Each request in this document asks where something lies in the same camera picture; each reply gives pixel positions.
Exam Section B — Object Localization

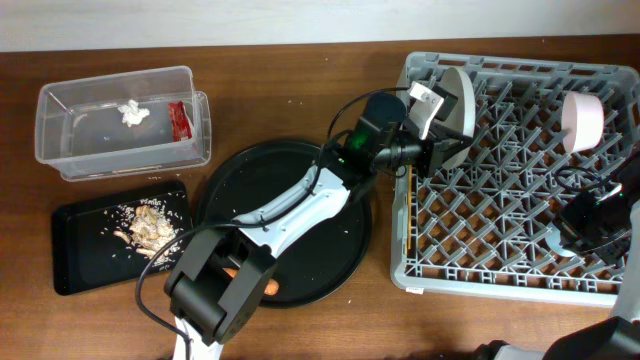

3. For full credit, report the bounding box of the pink bowl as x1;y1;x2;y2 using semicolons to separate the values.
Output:
561;92;604;153

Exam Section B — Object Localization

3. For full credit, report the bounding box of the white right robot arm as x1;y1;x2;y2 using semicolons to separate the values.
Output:
471;152;639;360

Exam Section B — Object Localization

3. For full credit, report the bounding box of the orange carrot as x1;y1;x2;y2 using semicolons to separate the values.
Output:
224;267;279;296

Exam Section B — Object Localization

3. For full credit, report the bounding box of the blue cup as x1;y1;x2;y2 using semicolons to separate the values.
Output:
545;225;576;258

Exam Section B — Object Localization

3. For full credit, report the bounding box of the round black serving tray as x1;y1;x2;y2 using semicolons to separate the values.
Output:
194;140;373;308

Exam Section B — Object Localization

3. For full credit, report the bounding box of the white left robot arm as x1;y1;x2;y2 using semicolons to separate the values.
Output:
164;88;475;359

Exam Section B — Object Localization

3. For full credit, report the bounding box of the red snack wrapper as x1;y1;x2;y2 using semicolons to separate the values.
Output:
168;101;192;142

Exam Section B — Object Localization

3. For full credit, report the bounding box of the peanut shells and rice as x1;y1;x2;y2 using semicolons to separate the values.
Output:
99;198;186;259

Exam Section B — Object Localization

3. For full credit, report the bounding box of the grey plate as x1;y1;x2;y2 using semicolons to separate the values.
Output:
433;67;476;170

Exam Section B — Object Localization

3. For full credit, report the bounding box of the grey dishwasher rack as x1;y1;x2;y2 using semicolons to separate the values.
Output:
390;52;639;307

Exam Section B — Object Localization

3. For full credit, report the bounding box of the black rectangular tray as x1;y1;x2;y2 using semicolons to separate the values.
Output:
51;180;192;296

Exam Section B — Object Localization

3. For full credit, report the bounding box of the clear plastic waste bin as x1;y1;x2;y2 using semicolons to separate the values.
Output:
34;66;212;182

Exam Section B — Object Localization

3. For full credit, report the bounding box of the white tissue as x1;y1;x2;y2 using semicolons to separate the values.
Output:
118;99;150;127

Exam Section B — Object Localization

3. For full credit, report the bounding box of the wooden chopstick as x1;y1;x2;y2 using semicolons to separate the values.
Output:
405;165;413;255

